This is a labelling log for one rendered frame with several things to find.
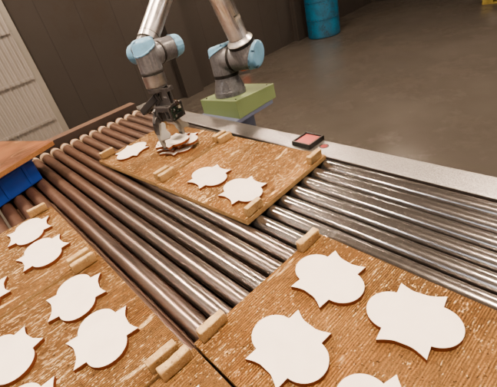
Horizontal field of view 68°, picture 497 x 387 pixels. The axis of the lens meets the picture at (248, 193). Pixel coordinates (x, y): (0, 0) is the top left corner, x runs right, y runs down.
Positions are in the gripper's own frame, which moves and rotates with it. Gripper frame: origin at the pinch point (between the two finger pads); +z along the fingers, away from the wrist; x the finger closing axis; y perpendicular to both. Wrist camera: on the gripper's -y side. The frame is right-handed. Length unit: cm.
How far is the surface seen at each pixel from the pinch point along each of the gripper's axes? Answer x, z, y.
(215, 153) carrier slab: 0.2, 4.5, 18.4
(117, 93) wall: 199, 44, -300
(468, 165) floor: 162, 96, 82
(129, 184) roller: -21.7, 6.3, -3.9
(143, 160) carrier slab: -9.0, 4.1, -9.1
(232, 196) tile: -22.0, 4.6, 41.0
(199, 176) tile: -15.2, 4.0, 23.7
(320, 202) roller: -15, 8, 63
